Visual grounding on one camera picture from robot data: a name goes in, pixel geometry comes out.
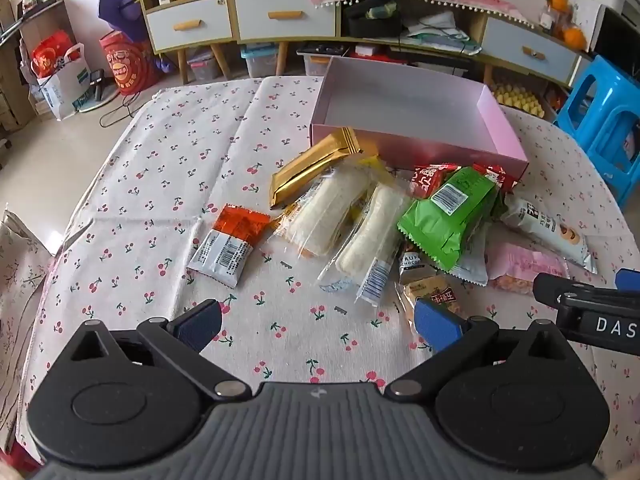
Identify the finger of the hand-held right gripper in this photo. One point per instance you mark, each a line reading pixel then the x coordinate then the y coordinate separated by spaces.
pixel 555 287
pixel 629 280

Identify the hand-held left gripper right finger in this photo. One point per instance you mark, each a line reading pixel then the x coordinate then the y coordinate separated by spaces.
pixel 436 322

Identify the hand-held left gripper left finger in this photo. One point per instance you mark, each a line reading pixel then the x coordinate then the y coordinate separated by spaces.
pixel 196 324

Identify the pink snack packet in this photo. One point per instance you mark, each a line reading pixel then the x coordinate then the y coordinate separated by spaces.
pixel 530 265

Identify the small brown chocolate packet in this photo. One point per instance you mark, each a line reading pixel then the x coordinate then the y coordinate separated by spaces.
pixel 415 265

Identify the pale teal cookie packet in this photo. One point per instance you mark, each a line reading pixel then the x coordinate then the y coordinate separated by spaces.
pixel 540 225

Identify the white pastry packet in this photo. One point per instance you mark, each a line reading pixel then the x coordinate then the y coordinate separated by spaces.
pixel 472 265

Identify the orange and white snack packet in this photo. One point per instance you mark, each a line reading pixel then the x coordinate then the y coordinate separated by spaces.
pixel 225 250

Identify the green snack packet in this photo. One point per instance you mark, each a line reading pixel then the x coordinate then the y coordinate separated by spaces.
pixel 445 220

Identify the clear rice cracker packet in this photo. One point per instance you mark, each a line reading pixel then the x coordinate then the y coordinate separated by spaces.
pixel 365 235
pixel 320 210

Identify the red snack packet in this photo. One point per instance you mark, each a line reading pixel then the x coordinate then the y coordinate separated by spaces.
pixel 500 177
pixel 425 180

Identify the gold snack packet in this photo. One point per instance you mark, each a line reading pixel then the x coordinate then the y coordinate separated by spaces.
pixel 310 165

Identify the pink cardboard box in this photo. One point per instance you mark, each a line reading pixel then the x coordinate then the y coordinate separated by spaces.
pixel 405 105

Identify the cherry print tablecloth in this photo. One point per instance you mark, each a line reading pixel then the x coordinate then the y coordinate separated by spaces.
pixel 200 160

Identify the blue plastic stool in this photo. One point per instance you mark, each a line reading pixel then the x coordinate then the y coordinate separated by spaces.
pixel 600 105

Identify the beige branch print cloth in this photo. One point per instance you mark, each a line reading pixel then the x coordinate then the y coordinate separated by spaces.
pixel 20 270

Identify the yellow bumpy tray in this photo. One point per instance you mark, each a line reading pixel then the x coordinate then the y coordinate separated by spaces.
pixel 517 97

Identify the red plastic stool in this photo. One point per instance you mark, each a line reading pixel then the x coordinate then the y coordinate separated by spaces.
pixel 15 457

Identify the white cabinet drawer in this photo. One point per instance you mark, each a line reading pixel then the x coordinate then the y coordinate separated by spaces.
pixel 285 12
pixel 530 50
pixel 190 20

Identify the orange fruit decoration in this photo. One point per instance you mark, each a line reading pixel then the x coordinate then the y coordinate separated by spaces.
pixel 572 35

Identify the red printed bag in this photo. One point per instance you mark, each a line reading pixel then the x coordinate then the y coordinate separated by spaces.
pixel 125 65

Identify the clear storage box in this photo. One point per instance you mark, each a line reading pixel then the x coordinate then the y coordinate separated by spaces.
pixel 260 62
pixel 317 62

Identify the white shopping bag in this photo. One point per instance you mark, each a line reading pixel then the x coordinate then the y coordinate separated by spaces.
pixel 62 90

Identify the pile of clothes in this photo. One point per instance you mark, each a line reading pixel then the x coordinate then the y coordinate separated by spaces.
pixel 440 30

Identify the red gift bag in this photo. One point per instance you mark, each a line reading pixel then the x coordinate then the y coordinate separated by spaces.
pixel 52 52

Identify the purple hat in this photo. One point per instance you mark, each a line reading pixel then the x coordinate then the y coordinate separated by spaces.
pixel 117 5

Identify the storage shelf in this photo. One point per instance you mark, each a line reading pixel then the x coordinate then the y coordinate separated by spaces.
pixel 25 20

